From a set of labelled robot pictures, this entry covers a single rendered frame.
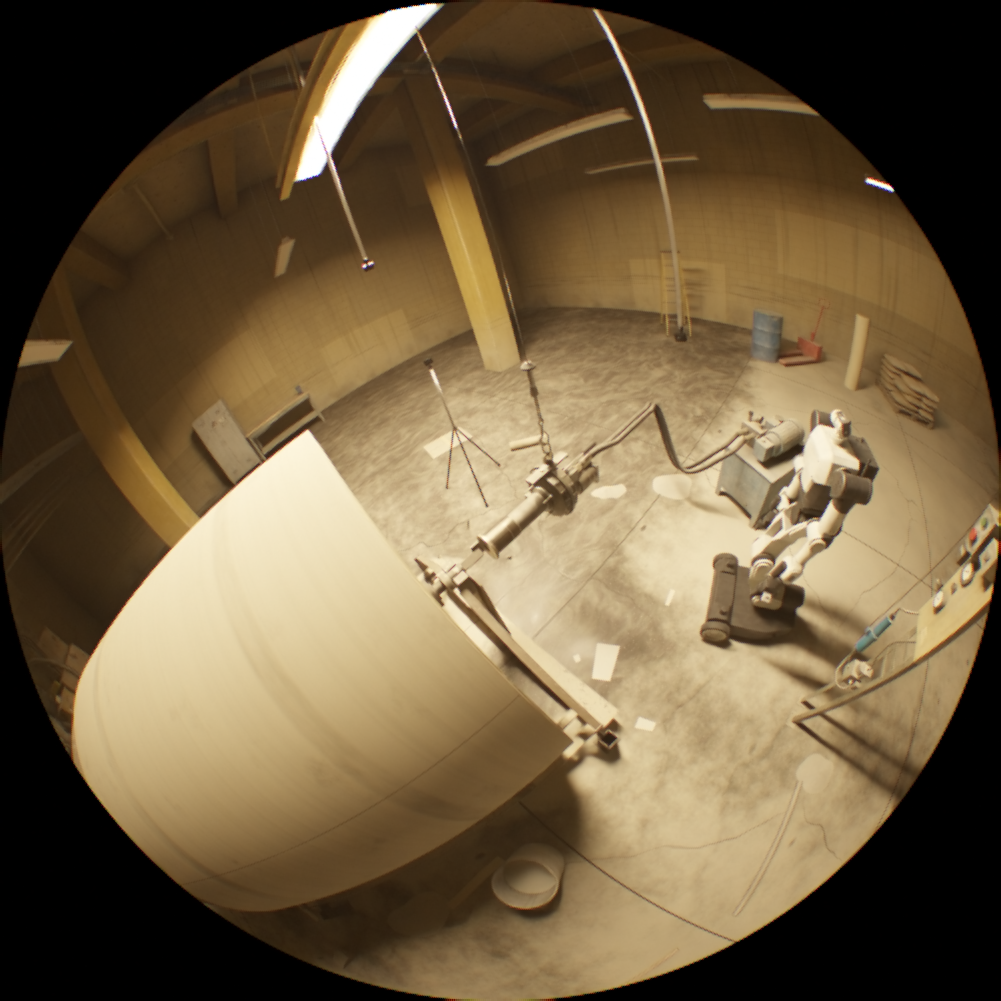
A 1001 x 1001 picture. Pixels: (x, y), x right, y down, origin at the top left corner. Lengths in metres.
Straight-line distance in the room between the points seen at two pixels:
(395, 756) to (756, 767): 1.97
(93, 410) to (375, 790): 5.08
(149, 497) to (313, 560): 4.61
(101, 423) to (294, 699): 4.82
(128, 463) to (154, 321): 5.09
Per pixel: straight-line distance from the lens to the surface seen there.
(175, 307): 9.43
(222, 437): 8.24
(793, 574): 1.61
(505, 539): 1.44
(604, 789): 2.03
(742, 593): 2.28
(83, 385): 5.33
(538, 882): 2.00
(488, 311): 5.72
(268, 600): 0.69
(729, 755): 2.18
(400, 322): 9.68
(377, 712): 0.64
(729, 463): 2.77
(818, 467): 1.43
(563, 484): 1.50
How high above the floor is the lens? 2.02
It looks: 42 degrees down
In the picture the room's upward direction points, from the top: 20 degrees counter-clockwise
